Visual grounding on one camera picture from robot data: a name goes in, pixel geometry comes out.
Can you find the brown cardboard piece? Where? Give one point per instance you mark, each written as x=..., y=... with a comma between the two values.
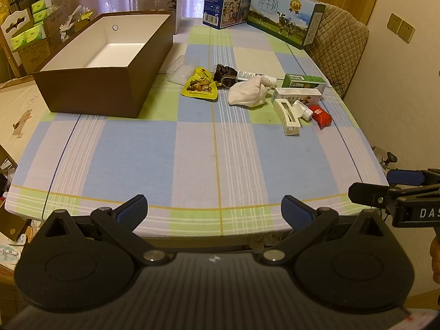
x=12, y=223

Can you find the red packet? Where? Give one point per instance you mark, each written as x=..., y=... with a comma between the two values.
x=321, y=116

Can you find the yellow snack packet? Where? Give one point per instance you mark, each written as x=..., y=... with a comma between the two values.
x=200, y=86

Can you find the green medicine box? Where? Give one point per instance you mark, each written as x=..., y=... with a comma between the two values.
x=304, y=80

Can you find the white medicine box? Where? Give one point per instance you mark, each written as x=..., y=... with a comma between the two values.
x=295, y=93

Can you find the bin with rubbish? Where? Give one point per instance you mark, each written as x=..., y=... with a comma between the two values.
x=75, y=20

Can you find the white hair claw clip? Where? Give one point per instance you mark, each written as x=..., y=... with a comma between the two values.
x=287, y=117

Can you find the brown cardboard carton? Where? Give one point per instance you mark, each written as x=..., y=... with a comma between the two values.
x=41, y=51

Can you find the blue toothpaste tube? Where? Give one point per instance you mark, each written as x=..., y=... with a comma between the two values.
x=251, y=74

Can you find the cream printed blanket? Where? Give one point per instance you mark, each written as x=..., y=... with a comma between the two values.
x=17, y=117

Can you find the dark velvet scrunchie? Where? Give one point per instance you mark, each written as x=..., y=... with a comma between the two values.
x=224, y=75

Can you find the green and white milk case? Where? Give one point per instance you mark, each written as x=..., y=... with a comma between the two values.
x=278, y=13

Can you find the brown cardboard storage box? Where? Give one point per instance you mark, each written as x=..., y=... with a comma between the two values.
x=92, y=91

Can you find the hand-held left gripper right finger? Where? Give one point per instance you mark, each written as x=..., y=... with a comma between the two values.
x=296, y=210

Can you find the gold wall socket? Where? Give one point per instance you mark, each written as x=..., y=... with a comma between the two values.
x=407, y=32
x=394, y=23

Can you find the clear plastic container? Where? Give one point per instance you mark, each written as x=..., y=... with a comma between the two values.
x=180, y=70

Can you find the quilted chair back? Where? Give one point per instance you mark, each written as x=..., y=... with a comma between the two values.
x=343, y=37

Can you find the blue milk carton case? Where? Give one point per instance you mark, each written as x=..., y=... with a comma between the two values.
x=227, y=3

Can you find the white cutout cardboard panel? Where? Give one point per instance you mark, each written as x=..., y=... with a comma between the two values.
x=15, y=20

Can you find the white sock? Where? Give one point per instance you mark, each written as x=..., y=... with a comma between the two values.
x=247, y=92

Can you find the yellow plastic bag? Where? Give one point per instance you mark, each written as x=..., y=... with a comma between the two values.
x=2, y=10

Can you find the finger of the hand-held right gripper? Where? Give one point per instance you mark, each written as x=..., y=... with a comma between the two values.
x=405, y=177
x=367, y=195

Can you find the pile of green tissue packs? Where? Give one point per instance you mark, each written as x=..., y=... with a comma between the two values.
x=29, y=31

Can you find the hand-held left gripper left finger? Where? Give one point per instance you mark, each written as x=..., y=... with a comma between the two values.
x=132, y=210

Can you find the dark metal object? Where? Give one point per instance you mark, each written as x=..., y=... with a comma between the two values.
x=386, y=158

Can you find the person's right hand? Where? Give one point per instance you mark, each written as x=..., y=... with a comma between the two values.
x=435, y=257

